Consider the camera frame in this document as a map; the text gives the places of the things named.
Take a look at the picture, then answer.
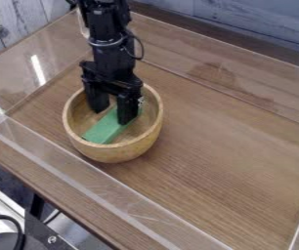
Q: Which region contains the brown wooden bowl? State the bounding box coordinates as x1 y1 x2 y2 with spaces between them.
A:
62 84 163 163

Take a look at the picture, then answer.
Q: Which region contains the clear acrylic corner bracket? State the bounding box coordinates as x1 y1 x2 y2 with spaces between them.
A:
76 8 88 40

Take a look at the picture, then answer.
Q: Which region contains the black cable loop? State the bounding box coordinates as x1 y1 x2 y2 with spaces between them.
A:
0 214 27 250

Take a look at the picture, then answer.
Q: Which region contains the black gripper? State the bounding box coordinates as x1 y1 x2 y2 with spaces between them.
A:
79 37 143 125

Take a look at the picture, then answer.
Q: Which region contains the green rectangular block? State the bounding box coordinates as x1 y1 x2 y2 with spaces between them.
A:
82 107 142 145

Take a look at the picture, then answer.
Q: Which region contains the black metal bracket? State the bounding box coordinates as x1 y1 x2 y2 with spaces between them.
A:
23 213 78 250

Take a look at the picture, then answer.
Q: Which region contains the clear acrylic tray wall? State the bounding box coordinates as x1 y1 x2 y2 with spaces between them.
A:
0 12 299 250

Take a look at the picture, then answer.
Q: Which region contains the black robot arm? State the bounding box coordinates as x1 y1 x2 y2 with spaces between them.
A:
76 0 143 125

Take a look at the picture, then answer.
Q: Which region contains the black table leg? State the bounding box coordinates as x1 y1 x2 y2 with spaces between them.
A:
28 194 44 220

